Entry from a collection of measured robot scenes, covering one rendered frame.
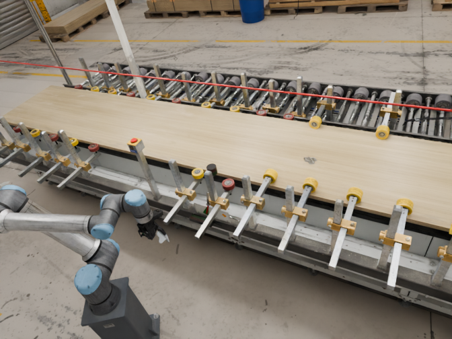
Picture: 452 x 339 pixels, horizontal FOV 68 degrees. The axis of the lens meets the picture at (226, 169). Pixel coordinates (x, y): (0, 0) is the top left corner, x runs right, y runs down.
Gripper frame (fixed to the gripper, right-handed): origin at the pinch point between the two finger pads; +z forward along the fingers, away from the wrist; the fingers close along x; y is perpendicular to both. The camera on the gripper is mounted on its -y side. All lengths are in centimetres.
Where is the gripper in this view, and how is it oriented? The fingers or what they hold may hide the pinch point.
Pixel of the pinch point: (158, 237)
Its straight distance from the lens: 192.7
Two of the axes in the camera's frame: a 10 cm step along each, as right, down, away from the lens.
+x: 9.1, 1.5, -3.8
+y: -3.8, 6.6, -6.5
